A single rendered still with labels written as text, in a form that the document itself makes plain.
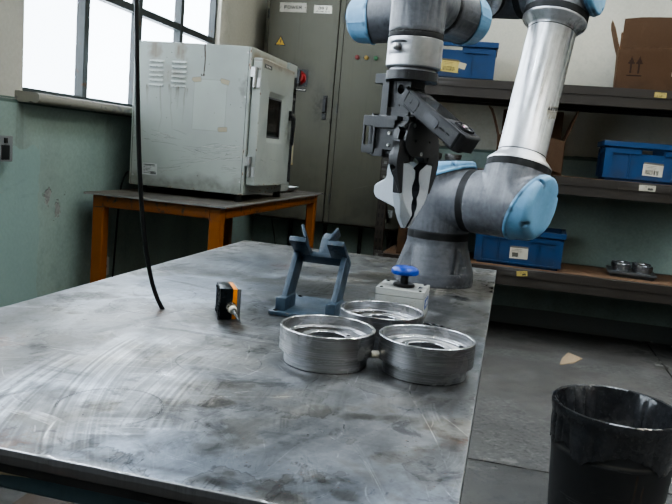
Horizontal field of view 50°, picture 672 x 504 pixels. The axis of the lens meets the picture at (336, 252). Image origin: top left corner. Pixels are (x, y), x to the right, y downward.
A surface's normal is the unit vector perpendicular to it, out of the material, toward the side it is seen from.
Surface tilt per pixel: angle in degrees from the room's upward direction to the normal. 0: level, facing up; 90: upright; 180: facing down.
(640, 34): 91
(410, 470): 0
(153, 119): 90
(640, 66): 93
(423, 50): 90
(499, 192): 73
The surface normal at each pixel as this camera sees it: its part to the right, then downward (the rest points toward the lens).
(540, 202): 0.74, 0.28
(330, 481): 0.08, -0.99
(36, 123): 0.97, 0.11
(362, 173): -0.24, 0.11
